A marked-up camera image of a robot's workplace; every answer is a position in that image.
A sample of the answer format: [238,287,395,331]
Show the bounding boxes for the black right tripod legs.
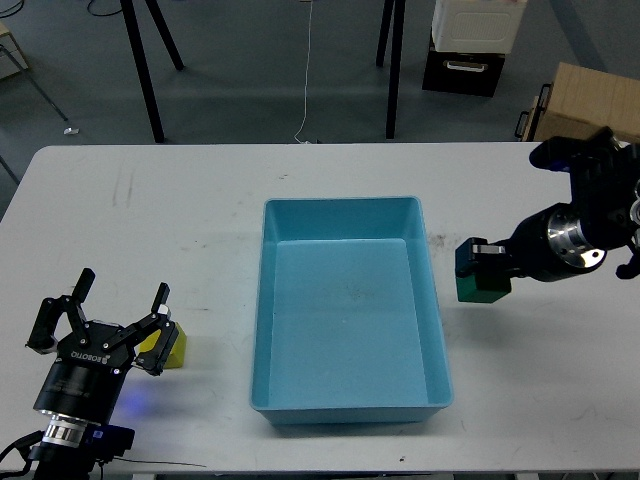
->
[375,0,406,140]

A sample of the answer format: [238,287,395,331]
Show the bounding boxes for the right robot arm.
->
[455,127,639,285]

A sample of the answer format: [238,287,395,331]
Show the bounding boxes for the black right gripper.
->
[455,203,607,281]

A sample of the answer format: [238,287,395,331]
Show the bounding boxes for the white storage box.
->
[431,0,527,55]

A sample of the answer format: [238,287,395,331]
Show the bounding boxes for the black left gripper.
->
[25,267,180,426]

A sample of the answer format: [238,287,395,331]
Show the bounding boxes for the black left tripod legs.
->
[119,0,185,144]

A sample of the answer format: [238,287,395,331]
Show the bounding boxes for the yellow block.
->
[137,323,187,369]

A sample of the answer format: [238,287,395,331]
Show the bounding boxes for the cardboard box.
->
[514,63,639,143]

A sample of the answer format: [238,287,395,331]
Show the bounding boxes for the blue plastic box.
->
[250,197,454,425]

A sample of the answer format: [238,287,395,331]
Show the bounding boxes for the green block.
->
[455,255,511,304]

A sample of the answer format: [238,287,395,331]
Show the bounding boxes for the black drawer cabinet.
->
[422,40,506,97]

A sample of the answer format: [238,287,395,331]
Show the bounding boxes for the white hanging cable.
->
[293,0,321,146]

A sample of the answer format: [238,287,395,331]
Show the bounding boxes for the black tripod legs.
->
[119,0,185,144]
[375,0,406,140]

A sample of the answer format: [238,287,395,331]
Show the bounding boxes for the wooden cabinet with chair leg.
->
[1,23,68,122]

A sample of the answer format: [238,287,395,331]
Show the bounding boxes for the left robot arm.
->
[4,268,179,479]

